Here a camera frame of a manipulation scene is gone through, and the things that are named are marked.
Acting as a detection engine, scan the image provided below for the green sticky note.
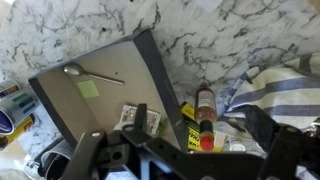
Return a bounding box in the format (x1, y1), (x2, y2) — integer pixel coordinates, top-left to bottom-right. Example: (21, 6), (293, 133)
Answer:
(77, 79), (101, 100)

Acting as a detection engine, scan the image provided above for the silver metal spoon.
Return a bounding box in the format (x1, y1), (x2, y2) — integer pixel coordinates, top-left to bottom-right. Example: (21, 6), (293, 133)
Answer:
(63, 63), (126, 86)

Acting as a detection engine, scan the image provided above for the small green wrapper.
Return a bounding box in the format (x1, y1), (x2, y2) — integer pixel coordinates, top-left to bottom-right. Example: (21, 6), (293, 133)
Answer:
(157, 117), (169, 135)

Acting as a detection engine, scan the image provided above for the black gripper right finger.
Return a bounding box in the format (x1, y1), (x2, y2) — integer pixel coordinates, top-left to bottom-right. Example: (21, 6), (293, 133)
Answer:
(244, 105), (303, 158)

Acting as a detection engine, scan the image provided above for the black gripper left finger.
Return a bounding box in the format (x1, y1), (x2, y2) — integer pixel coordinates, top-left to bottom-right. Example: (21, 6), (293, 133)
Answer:
(121, 103), (158, 143)

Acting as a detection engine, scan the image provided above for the yellow printed packet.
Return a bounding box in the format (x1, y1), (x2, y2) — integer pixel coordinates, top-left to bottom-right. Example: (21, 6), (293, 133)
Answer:
(180, 101), (228, 153)

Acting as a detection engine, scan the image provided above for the small white round bottle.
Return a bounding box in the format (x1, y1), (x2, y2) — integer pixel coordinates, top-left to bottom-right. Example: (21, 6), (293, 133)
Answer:
(228, 137), (248, 153)

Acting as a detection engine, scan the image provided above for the white printed food packet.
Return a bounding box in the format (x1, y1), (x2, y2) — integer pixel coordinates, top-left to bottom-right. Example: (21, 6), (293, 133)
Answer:
(114, 104), (163, 136)

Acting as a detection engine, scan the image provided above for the red-capped hot sauce bottle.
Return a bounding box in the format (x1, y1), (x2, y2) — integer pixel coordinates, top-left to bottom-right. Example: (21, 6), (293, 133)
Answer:
(194, 87), (218, 152)

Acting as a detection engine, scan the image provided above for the blue striped cloth towel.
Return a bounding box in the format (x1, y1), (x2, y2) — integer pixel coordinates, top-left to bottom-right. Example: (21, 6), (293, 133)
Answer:
(223, 52), (320, 132)

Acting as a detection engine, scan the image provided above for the blue cardboard shoe box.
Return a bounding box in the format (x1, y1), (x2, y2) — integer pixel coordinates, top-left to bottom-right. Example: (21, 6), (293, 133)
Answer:
(28, 29), (190, 154)

